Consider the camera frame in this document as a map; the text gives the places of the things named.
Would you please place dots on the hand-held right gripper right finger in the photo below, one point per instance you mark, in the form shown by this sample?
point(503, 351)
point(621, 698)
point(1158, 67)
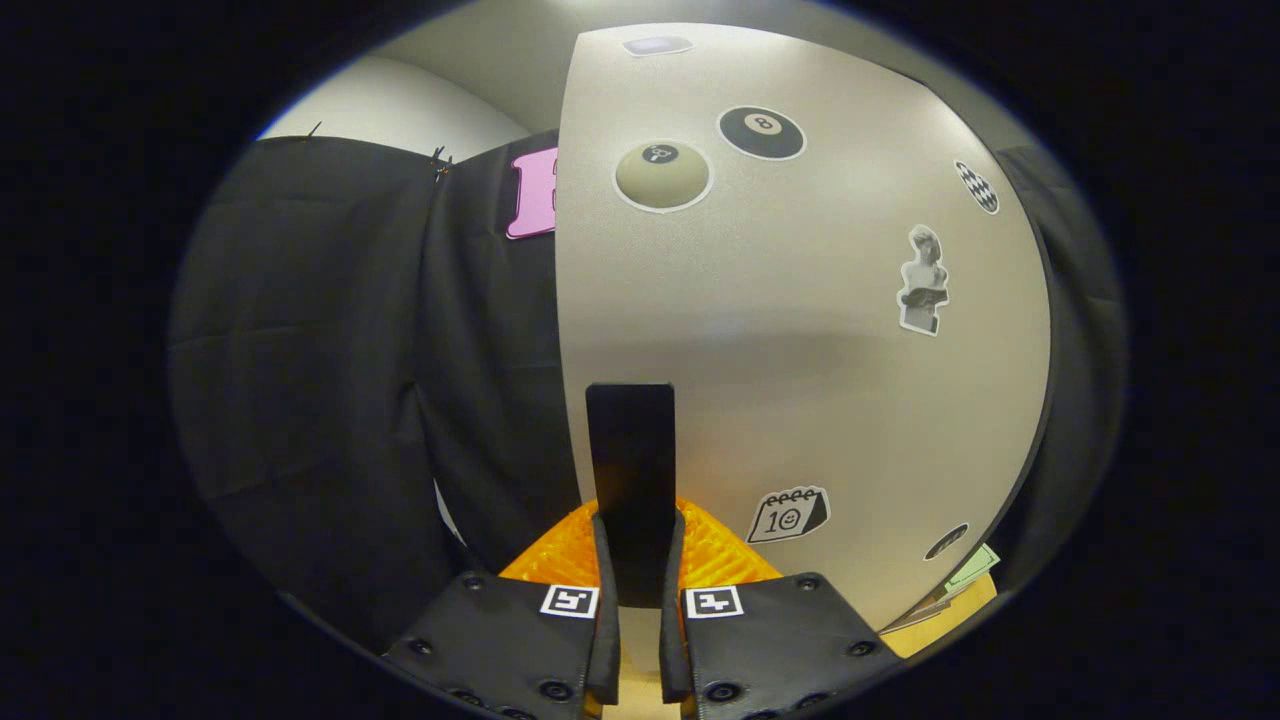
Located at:
point(780, 650)

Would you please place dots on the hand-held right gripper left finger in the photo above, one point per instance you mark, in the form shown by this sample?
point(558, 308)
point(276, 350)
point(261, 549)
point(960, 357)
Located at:
point(500, 640)

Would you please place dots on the beige cabinet door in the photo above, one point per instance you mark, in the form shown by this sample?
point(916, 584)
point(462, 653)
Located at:
point(800, 380)

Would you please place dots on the black backdrop cloth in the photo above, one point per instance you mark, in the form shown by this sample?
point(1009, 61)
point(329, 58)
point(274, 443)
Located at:
point(330, 380)

